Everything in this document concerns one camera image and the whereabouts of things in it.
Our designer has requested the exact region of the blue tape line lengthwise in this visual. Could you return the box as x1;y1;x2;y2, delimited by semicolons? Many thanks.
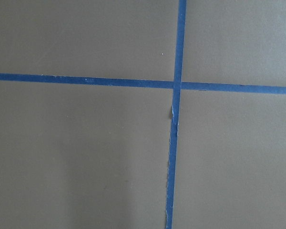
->
165;0;187;229

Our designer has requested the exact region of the blue tape line crosswise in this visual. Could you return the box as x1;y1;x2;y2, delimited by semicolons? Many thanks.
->
0;73;286;95

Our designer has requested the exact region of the brown paper table cover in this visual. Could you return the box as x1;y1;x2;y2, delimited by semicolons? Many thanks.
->
0;0;286;229

